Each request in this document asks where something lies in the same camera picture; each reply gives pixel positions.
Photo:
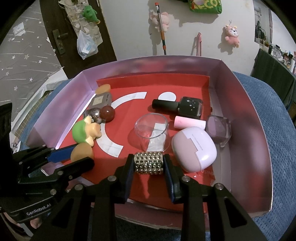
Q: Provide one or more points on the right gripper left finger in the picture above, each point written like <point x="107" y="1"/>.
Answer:
<point x="88" y="212"/>

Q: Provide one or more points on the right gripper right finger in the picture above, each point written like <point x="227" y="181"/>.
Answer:
<point x="228" y="220"/>

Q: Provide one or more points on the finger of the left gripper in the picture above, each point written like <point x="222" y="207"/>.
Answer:
<point x="68" y="172"/>
<point x="62" y="154"/>

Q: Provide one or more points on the tan egg-shaped sponge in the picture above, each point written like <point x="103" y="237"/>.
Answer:
<point x="81" y="151"/>

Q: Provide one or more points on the green yellow toy figure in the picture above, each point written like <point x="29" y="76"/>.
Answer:
<point x="86" y="131"/>

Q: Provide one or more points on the perfume bottle brown ball cap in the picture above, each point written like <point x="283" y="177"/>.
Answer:
<point x="101" y="115"/>

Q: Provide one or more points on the pink earbuds case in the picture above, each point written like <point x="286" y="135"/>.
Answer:
<point x="194" y="149"/>

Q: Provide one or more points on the taupe square compact case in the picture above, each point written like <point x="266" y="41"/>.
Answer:
<point x="101" y="100"/>

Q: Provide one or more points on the studded metal ring cylinder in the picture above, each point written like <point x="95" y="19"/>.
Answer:
<point x="148" y="162"/>

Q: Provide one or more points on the clear glass cup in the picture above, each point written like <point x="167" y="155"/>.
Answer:
<point x="152" y="129"/>

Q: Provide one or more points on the orange round sponge puff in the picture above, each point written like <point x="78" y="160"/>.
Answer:
<point x="103" y="89"/>

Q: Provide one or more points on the purple nail polish bottle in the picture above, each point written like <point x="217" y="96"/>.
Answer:
<point x="217" y="127"/>

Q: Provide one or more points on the black nail polish bottle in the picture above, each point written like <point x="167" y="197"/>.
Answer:
<point x="187" y="107"/>

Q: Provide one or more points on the person's left hand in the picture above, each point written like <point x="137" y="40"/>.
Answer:
<point x="35" y="223"/>

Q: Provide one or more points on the red Miniso paper liner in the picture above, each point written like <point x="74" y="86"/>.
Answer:
<point x="121" y="129"/>

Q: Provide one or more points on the white plastic bag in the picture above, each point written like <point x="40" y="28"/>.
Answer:
<point x="86" y="47"/>

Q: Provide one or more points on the blue textured table cloth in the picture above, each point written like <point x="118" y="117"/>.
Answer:
<point x="263" y="171"/>

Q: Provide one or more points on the dark wooden door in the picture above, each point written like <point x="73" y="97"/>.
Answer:
<point x="55" y="18"/>

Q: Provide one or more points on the green plush dinosaur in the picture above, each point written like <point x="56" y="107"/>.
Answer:
<point x="90" y="14"/>

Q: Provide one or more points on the dark green covered side table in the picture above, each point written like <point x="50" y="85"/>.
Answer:
<point x="271" y="71"/>

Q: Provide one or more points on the pink plush pig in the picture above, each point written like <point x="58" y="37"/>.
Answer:
<point x="158" y="24"/>

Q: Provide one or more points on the pink folded umbrella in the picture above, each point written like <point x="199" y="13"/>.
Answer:
<point x="199" y="44"/>

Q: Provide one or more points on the green tote bag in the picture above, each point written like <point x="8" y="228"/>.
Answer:
<point x="206" y="7"/>

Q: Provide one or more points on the brass door handle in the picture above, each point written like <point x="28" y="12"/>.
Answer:
<point x="59" y="40"/>

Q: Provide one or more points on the hanging fabric wall organizer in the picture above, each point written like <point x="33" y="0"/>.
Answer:
<point x="74" y="11"/>

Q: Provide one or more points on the mop handle orange grip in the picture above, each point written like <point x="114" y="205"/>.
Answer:
<point x="161" y="28"/>

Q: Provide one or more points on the pink plush bear keychain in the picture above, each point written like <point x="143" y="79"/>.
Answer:
<point x="232" y="36"/>

